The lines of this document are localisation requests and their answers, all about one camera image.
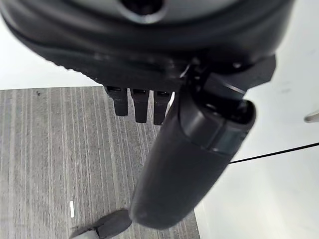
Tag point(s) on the silver metal leg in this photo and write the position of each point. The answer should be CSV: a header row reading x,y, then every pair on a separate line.
x,y
312,116

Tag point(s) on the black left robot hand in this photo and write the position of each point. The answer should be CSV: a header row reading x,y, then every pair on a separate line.
x,y
159,49

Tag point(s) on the white cabinet panel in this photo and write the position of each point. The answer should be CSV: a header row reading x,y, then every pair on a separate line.
x,y
261,174

